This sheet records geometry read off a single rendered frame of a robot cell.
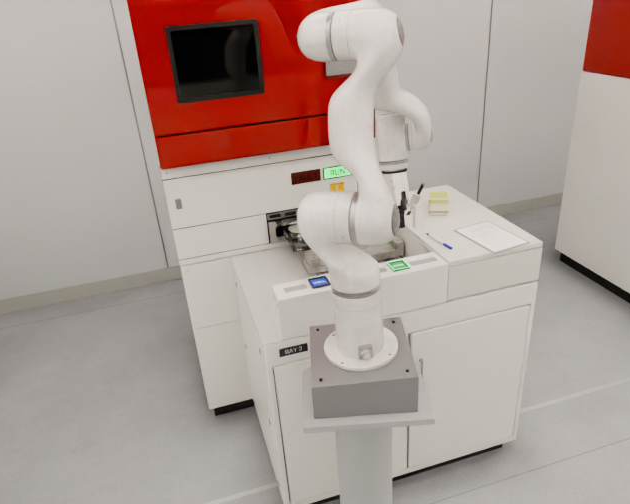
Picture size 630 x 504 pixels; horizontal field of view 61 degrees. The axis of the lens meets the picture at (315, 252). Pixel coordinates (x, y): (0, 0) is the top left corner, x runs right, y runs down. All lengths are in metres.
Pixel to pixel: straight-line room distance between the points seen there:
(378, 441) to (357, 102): 0.88
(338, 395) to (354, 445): 0.24
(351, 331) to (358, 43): 0.65
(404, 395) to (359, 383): 0.12
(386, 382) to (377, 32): 0.77
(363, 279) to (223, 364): 1.30
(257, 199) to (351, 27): 1.06
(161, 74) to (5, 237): 2.13
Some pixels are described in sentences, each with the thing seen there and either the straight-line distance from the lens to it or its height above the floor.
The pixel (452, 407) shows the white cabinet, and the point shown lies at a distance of 2.09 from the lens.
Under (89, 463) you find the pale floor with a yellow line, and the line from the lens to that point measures 2.64.
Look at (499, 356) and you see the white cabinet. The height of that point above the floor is 0.54.
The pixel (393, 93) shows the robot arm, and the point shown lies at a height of 1.50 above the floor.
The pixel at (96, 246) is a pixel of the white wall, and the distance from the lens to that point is 3.73.
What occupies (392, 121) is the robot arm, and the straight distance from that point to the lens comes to 1.54.
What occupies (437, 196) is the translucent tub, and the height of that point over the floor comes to 1.03.
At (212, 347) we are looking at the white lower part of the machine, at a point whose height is 0.41.
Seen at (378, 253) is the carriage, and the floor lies 0.88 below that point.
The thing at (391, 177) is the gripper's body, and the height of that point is 1.26.
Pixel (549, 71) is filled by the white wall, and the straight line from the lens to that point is 4.46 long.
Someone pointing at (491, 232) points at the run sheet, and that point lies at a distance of 1.93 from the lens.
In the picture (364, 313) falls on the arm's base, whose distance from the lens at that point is 1.27.
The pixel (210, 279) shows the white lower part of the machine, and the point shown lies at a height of 0.74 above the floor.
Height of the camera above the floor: 1.77
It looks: 27 degrees down
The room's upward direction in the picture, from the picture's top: 4 degrees counter-clockwise
